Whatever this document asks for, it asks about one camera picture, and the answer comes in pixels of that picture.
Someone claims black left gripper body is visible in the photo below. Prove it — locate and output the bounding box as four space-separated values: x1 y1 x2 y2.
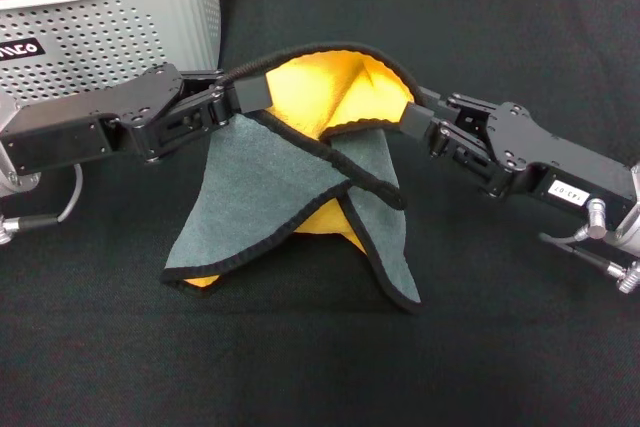
0 62 186 177

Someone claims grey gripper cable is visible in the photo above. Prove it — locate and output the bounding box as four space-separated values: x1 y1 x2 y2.
0 164 85 247
538 198 640 294

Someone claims grey left gripper cable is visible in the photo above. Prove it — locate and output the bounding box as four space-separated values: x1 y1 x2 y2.
0 164 85 247

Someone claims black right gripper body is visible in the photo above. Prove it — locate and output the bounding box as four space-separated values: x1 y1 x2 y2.
478 101 640 229

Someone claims yellow and grey towel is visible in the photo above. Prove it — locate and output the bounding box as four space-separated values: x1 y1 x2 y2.
173 42 424 316

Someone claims black tablecloth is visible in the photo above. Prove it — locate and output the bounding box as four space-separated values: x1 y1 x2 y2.
0 0 640 427

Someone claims grey right gripper cable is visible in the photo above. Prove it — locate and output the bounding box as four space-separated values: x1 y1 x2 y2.
538 198 640 294

